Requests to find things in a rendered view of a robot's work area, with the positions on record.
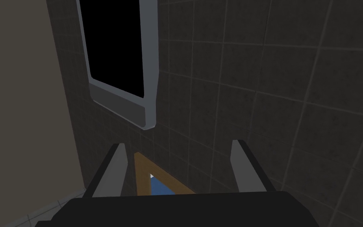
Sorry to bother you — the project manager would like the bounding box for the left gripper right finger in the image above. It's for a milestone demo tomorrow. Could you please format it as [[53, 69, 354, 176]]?
[[230, 139, 276, 193]]

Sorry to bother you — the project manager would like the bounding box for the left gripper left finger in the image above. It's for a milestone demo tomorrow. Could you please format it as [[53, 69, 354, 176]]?
[[82, 143, 128, 199]]

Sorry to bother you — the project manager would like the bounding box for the wood framed blue picture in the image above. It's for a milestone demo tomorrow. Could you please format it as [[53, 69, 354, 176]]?
[[133, 152, 196, 196]]

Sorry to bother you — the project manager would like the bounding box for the grey framed window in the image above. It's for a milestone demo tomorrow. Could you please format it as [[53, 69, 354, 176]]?
[[75, 0, 159, 130]]

